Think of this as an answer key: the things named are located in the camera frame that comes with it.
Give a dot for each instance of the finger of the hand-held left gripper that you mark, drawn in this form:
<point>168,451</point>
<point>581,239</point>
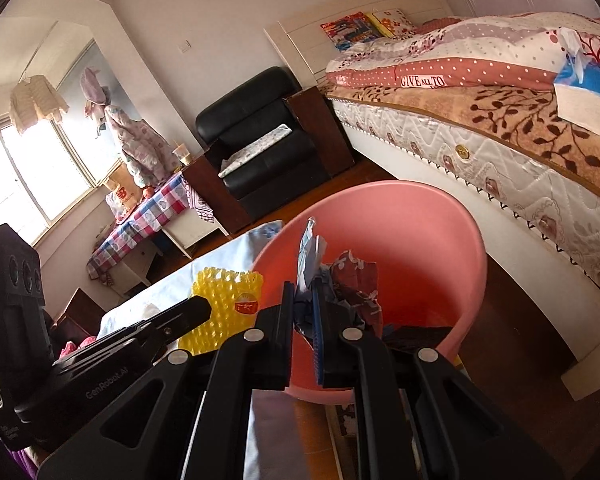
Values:
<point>180,316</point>

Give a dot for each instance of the brown paper shopping bag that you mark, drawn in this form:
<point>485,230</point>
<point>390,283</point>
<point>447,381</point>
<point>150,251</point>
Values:
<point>125,195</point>

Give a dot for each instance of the black leather armchair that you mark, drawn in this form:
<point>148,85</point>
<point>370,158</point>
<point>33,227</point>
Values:
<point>250,105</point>

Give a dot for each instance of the white blue paper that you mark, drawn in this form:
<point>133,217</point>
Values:
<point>307,255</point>

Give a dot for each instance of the colourful printed pillow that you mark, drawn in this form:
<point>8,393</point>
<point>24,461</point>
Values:
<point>352,30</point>

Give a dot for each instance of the dark red printed wrapper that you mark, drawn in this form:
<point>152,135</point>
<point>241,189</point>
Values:
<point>355,280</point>

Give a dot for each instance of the yellow flower pillow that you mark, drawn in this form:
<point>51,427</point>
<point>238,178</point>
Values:
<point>392,22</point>

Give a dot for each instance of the pink patchwork quilt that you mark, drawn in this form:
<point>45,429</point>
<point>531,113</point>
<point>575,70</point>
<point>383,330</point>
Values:
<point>480,35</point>

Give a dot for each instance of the pink flower cushion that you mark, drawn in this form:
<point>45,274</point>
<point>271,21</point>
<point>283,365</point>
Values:
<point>75,347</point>

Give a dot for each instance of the drink cup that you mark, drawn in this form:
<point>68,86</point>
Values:
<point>182,156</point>

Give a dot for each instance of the yellow foam net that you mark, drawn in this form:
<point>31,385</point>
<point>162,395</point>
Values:
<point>215,300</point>

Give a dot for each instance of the pink padded jacket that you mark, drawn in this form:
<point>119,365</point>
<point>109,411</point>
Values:
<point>140,150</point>

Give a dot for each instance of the pink plastic bin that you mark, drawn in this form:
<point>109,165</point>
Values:
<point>430,240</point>

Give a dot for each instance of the cream knitted cardigan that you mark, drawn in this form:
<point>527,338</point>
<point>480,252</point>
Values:
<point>35,102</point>

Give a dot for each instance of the white desk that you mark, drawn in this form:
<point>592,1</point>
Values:
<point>180,232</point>

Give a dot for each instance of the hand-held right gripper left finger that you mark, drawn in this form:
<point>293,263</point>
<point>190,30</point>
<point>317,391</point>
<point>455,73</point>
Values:
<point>280,340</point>

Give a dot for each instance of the white plastic bag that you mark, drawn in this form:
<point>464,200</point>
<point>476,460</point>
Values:
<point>112,207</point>

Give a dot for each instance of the pink hat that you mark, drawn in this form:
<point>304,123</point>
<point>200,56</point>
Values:
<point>92,87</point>

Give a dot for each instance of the blue tissue box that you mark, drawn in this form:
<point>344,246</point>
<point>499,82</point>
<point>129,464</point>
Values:
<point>580,105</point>

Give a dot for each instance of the brown leaf blanket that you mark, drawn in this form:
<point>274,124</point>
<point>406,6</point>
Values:
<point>520,110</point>

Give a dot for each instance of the white bed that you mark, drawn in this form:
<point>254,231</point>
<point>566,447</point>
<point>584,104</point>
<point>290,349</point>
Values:
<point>480,160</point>

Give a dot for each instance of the checkered tablecloth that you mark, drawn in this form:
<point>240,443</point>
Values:
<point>150,215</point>

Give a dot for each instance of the black foam net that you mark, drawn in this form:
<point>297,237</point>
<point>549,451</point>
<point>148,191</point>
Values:
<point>420,335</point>

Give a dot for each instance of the white seat cushion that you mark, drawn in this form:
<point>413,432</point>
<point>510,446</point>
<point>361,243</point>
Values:
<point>255,150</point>

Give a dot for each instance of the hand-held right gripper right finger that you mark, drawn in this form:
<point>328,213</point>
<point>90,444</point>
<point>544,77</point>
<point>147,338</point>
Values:
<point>318,330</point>

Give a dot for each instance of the armchair with pink cushion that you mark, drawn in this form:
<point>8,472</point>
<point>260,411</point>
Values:
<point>80,310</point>

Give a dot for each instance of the small orange fruit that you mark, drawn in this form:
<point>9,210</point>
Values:
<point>147,192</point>

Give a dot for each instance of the window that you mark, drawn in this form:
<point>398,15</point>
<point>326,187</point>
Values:
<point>25,175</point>

